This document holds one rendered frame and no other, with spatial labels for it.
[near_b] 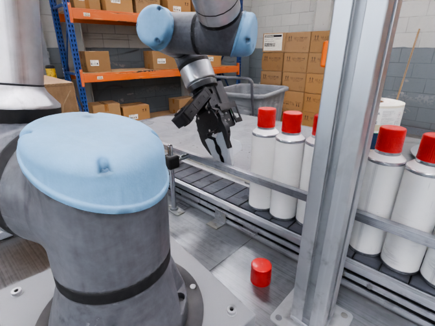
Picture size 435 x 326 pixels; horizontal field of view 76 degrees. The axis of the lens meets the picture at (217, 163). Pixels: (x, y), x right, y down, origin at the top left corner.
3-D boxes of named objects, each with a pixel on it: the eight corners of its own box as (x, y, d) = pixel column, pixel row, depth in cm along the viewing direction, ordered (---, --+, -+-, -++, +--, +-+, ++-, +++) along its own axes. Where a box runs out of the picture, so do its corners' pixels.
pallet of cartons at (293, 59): (349, 132, 427) (368, 32, 375) (327, 144, 372) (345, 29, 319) (281, 119, 504) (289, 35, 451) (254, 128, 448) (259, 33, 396)
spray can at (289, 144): (300, 213, 56) (314, 112, 48) (287, 224, 52) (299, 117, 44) (278, 204, 59) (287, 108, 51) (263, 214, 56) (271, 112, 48)
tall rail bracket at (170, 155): (196, 202, 69) (194, 140, 63) (173, 215, 64) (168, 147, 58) (188, 198, 71) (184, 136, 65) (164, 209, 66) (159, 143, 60)
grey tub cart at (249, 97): (239, 144, 374) (241, 69, 337) (284, 152, 344) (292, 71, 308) (202, 166, 303) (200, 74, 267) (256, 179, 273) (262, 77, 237)
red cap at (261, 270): (251, 270, 48) (252, 255, 47) (271, 273, 48) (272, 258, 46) (248, 285, 45) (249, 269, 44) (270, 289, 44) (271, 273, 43)
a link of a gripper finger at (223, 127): (237, 145, 62) (223, 108, 61) (232, 147, 61) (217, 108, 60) (223, 151, 65) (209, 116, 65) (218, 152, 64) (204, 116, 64)
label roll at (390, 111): (403, 153, 88) (415, 107, 82) (336, 148, 92) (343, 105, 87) (384, 136, 106) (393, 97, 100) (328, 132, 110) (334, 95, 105)
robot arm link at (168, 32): (188, 0, 48) (210, 21, 58) (133, 0, 51) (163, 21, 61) (184, 48, 49) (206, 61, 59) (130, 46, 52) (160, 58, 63)
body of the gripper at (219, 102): (245, 123, 66) (226, 75, 66) (220, 130, 60) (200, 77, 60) (223, 132, 72) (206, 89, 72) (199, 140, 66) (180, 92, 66)
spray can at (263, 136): (278, 206, 59) (287, 108, 51) (261, 214, 56) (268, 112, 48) (259, 196, 62) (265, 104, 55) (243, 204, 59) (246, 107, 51)
